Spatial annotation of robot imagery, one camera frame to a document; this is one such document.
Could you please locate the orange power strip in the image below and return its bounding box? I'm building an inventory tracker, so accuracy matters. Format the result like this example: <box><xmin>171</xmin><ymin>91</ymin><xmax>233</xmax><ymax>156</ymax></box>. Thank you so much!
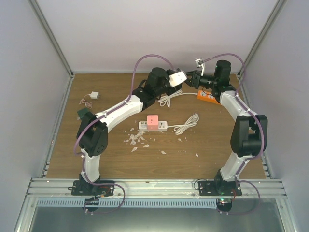
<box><xmin>197</xmin><ymin>90</ymin><xmax>220</xmax><ymax>105</ymax></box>

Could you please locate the white pink power strip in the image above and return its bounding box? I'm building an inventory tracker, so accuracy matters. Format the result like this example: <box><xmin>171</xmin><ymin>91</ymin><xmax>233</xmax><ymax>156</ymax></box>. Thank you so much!
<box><xmin>138</xmin><ymin>121</ymin><xmax>168</xmax><ymax>132</ymax></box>

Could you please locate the pink cube socket adapter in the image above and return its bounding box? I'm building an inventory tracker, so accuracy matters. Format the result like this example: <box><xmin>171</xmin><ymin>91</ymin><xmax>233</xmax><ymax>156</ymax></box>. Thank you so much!
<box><xmin>146</xmin><ymin>115</ymin><xmax>159</xmax><ymax>131</ymax></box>

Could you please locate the white usb charger plug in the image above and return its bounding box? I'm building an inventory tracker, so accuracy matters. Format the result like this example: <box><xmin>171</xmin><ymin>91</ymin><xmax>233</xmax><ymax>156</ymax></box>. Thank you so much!
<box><xmin>90</xmin><ymin>91</ymin><xmax>100</xmax><ymax>100</ymax></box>

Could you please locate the green dragon cube plug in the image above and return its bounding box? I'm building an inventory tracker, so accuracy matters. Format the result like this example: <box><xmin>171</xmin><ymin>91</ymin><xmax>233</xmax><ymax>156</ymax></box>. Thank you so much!
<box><xmin>77</xmin><ymin>108</ymin><xmax>89</xmax><ymax>119</ymax></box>

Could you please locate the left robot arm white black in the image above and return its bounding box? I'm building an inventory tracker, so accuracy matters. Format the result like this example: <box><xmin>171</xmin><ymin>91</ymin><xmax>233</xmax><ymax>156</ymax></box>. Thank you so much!
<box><xmin>74</xmin><ymin>68</ymin><xmax>187</xmax><ymax>195</ymax></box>

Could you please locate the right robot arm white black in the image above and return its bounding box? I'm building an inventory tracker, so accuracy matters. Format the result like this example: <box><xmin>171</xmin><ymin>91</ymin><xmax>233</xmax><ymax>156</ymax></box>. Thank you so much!
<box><xmin>186</xmin><ymin>60</ymin><xmax>268</xmax><ymax>196</ymax></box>

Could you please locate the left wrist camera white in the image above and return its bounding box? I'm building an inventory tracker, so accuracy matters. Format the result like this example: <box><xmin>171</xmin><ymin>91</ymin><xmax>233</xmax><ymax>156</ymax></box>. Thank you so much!
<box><xmin>169</xmin><ymin>70</ymin><xmax>187</xmax><ymax>87</ymax></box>

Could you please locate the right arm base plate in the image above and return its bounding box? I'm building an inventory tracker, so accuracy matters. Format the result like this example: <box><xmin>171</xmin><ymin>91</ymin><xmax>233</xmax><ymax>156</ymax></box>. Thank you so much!
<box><xmin>197</xmin><ymin>180</ymin><xmax>242</xmax><ymax>197</ymax></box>

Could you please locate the right aluminium frame post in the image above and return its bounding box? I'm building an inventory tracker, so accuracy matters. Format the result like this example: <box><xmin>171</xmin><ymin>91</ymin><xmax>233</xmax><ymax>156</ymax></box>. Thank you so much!
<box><xmin>244</xmin><ymin>0</ymin><xmax>287</xmax><ymax>68</ymax></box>

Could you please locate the aluminium frame post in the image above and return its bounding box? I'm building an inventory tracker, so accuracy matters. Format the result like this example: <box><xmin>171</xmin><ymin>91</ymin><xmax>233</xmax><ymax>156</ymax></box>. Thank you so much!
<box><xmin>244</xmin><ymin>0</ymin><xmax>287</xmax><ymax>68</ymax></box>
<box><xmin>28</xmin><ymin>0</ymin><xmax>74</xmax><ymax>78</ymax></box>

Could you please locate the grey slotted cable duct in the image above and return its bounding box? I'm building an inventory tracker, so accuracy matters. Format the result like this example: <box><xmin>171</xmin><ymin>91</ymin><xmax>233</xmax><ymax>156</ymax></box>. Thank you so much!
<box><xmin>37</xmin><ymin>198</ymin><xmax>217</xmax><ymax>209</ymax></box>

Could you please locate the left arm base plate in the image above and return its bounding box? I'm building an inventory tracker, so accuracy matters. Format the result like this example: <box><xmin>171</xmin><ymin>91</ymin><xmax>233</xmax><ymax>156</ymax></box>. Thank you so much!
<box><xmin>68</xmin><ymin>179</ymin><xmax>114</xmax><ymax>197</ymax></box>

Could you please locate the left aluminium frame post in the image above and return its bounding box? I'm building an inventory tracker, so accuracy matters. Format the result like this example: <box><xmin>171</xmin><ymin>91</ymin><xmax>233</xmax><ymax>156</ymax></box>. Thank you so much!
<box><xmin>28</xmin><ymin>0</ymin><xmax>74</xmax><ymax>78</ymax></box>

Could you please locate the aluminium front rail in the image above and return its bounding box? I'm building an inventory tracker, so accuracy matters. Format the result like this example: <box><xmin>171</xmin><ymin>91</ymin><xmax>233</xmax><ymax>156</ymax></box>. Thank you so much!
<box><xmin>26</xmin><ymin>178</ymin><xmax>287</xmax><ymax>199</ymax></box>

